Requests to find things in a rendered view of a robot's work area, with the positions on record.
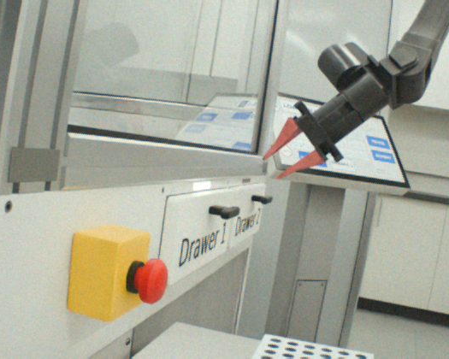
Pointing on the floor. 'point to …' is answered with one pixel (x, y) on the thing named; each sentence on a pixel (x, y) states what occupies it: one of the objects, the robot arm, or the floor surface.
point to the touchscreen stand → (304, 261)
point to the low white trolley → (197, 344)
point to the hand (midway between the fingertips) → (274, 165)
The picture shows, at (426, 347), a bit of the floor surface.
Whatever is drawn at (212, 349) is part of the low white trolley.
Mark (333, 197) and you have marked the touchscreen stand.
